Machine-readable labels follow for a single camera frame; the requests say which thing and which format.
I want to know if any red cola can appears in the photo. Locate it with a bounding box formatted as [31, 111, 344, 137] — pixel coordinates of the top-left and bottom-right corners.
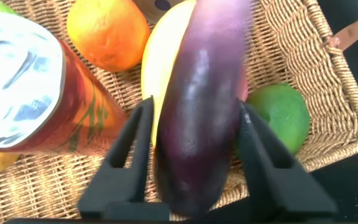
[0, 11, 129, 157]

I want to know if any yellow banana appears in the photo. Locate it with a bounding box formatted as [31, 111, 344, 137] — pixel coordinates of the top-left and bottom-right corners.
[140, 0, 198, 149]

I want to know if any orange fruit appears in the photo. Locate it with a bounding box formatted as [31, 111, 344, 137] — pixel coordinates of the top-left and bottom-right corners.
[66, 0, 152, 73]

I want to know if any green mango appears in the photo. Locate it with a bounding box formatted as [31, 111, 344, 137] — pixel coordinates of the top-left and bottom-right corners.
[234, 82, 311, 157]

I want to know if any red apple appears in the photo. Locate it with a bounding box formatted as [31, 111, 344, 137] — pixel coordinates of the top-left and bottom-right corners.
[237, 66, 250, 102]

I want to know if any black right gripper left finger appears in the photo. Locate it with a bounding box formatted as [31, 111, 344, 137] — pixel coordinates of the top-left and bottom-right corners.
[78, 96, 170, 220]

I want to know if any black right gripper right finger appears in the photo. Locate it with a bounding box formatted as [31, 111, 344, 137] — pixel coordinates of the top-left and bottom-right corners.
[237, 101, 338, 222]

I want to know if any wicker basket with food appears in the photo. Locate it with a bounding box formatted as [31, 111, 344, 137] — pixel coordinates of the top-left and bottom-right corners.
[0, 0, 358, 222]

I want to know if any purple eggplant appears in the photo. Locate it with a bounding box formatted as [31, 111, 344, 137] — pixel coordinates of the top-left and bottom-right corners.
[154, 0, 252, 219]

